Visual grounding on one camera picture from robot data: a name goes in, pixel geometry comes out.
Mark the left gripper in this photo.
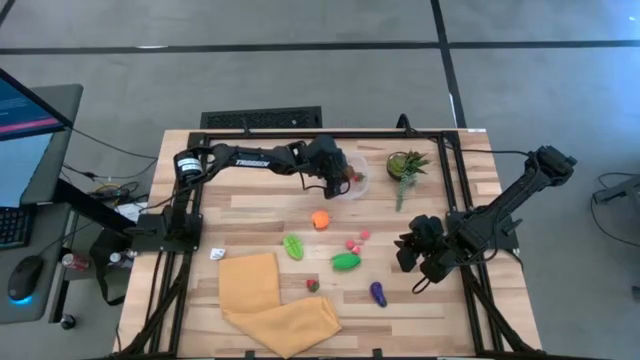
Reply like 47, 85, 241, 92
299, 133, 352, 201

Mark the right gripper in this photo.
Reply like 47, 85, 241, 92
393, 214, 454, 284

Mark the purple toy eggplant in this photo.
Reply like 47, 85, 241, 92
369, 281, 389, 308

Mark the dark green toy vegetable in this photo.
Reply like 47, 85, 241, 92
330, 252, 362, 272

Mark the light green toy vegetable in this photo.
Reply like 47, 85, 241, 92
282, 233, 306, 262

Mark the clear plastic tupperware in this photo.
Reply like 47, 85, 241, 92
342, 152, 372, 201

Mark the potted green succulent plant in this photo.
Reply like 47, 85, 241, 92
385, 149, 432, 212

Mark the yellow waffle cloth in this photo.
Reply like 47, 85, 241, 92
217, 251, 344, 360

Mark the white paper sheet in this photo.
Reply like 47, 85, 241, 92
114, 199, 151, 224

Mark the black floor stand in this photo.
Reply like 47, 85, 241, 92
592, 172, 640, 206

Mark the red soda can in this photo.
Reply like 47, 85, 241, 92
60, 252, 92, 272

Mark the grey desk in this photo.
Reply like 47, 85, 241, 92
0, 83, 85, 325

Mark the black computer mouse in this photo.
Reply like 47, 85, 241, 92
6, 254, 45, 305

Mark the black backlit keyboard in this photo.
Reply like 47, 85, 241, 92
0, 205, 35, 251

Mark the computer monitor with lit screen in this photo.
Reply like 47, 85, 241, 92
0, 67, 75, 209

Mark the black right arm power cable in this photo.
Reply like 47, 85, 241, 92
442, 141, 534, 157

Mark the black monitor cable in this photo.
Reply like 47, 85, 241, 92
64, 124, 159, 161

